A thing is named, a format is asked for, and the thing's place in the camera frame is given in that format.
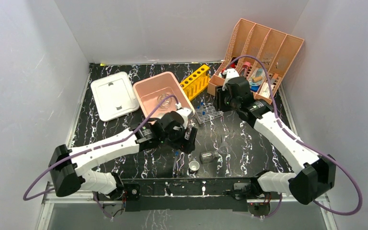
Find clear glass bottle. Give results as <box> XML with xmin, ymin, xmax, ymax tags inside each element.
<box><xmin>200</xmin><ymin>150</ymin><xmax>219</xmax><ymax>164</ymax></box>

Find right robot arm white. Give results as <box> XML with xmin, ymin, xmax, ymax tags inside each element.
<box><xmin>213</xmin><ymin>77</ymin><xmax>336</xmax><ymax>205</ymax></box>

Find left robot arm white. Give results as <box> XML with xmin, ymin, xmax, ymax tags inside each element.
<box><xmin>49</xmin><ymin>108</ymin><xmax>197</xmax><ymax>200</ymax></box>

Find blue cap tube on table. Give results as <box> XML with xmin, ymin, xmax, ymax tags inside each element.
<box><xmin>173</xmin><ymin>151</ymin><xmax>180</xmax><ymax>170</ymax></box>

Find white label box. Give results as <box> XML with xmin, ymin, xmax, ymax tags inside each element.
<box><xmin>258</xmin><ymin>82</ymin><xmax>272</xmax><ymax>98</ymax></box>

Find clear acrylic tube rack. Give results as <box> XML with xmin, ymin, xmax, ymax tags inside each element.
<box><xmin>195</xmin><ymin>102</ymin><xmax>223</xmax><ymax>125</ymax></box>

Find yellow test tube rack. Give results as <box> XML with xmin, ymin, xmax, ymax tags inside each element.
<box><xmin>180</xmin><ymin>64</ymin><xmax>210</xmax><ymax>101</ymax></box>

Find pink plastic bin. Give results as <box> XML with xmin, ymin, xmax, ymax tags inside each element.
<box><xmin>133</xmin><ymin>71</ymin><xmax>195</xmax><ymax>118</ymax></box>

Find pink desk organizer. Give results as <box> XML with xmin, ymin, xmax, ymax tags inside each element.
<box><xmin>207</xmin><ymin>19</ymin><xmax>304</xmax><ymax>95</ymax></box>

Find clear plastic funnel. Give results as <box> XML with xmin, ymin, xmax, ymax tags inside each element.
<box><xmin>218</xmin><ymin>136</ymin><xmax>232</xmax><ymax>154</ymax></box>

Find white bin lid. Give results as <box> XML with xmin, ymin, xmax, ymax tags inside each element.
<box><xmin>91</xmin><ymin>72</ymin><xmax>139</xmax><ymax>122</ymax></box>

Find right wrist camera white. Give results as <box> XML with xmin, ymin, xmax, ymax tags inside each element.
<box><xmin>221</xmin><ymin>68</ymin><xmax>240</xmax><ymax>84</ymax></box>

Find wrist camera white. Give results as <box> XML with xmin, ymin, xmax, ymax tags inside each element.
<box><xmin>221</xmin><ymin>68</ymin><xmax>240</xmax><ymax>84</ymax></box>
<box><xmin>176</xmin><ymin>107</ymin><xmax>194</xmax><ymax>124</ymax></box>

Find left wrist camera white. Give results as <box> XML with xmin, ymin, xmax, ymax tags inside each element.
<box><xmin>176</xmin><ymin>107</ymin><xmax>194</xmax><ymax>124</ymax></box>

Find metal wire tongs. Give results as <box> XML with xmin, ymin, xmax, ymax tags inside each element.
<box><xmin>173</xmin><ymin>152</ymin><xmax>185</xmax><ymax>178</ymax></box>

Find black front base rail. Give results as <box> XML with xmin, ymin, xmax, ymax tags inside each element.
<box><xmin>122</xmin><ymin>177</ymin><xmax>258</xmax><ymax>212</ymax></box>

